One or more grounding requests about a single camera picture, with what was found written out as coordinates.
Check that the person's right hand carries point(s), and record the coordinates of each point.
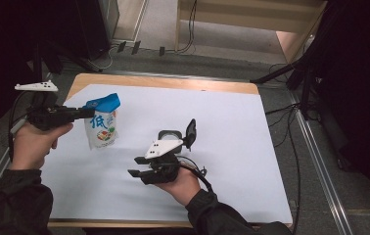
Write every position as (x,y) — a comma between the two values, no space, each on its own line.
(183,187)

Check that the black tripod stand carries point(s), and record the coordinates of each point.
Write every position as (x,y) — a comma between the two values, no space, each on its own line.
(306,91)

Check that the black metal stand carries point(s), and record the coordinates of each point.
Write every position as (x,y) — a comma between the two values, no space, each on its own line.
(37,65)

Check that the person's left hand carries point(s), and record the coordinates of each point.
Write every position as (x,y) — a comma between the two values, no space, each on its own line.
(33,147)

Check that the light wooden shelf frame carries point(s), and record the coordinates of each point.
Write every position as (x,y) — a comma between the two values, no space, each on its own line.
(238,18)

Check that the clear jar with black lid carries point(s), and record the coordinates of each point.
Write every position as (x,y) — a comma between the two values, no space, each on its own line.
(190,133)

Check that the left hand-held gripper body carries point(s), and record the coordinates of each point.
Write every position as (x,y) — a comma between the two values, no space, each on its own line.
(49,116)

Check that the white table mat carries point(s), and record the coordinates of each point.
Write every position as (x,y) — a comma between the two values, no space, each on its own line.
(206,137)

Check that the wooden table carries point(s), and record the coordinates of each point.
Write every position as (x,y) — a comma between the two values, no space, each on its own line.
(160,81)

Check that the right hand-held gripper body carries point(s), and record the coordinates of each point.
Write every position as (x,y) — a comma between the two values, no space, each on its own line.
(163,169)

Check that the blue and white milk pouch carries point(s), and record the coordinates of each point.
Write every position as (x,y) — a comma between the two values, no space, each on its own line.
(103,129)

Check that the dark cabinet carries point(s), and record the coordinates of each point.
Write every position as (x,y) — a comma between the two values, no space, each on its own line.
(98,26)

